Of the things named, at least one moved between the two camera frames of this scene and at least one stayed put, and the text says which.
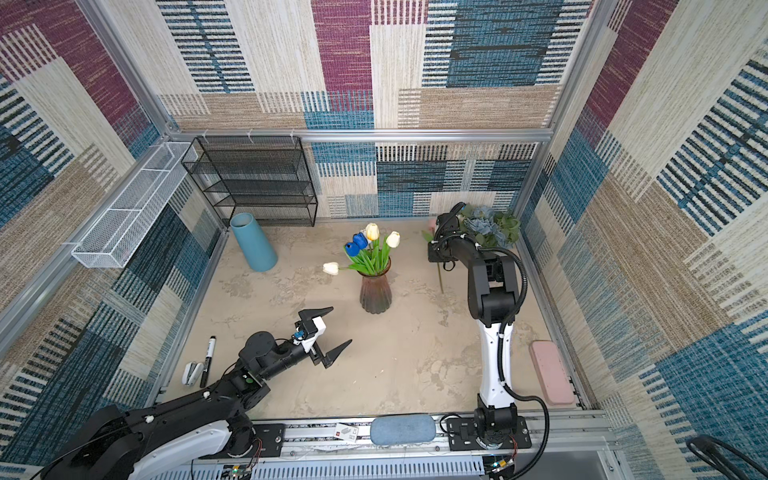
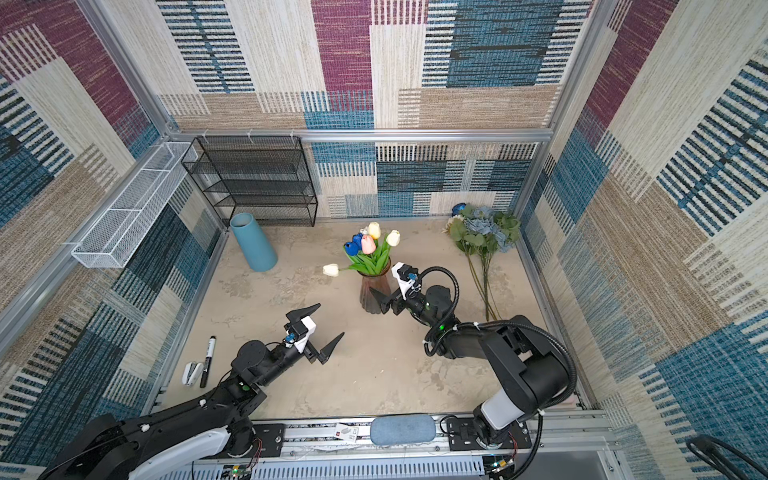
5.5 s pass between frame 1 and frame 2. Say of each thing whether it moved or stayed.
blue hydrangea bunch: stayed
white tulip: stayed
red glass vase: stayed
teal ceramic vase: stayed
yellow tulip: moved
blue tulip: stayed
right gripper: moved
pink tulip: moved
